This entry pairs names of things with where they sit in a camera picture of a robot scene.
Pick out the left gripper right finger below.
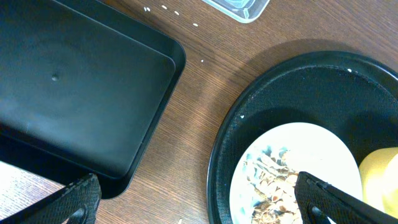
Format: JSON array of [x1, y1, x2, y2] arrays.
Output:
[[295, 172, 397, 224]]

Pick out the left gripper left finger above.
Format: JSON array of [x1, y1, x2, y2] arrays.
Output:
[[1, 174, 101, 224]]

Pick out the food scraps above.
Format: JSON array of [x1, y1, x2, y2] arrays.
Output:
[[243, 146, 303, 224]]

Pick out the grey plate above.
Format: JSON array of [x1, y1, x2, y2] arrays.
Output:
[[229, 123, 363, 223]]

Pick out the yellow plastic bowl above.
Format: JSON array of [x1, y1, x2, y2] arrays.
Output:
[[359, 147, 397, 218]]

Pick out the clear plastic waste bin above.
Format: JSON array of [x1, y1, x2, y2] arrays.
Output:
[[203, 0, 270, 24]]

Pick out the round black serving tray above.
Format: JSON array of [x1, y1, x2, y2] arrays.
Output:
[[206, 51, 397, 223]]

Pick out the black rectangular tray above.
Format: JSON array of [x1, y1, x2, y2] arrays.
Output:
[[1, 0, 186, 199]]

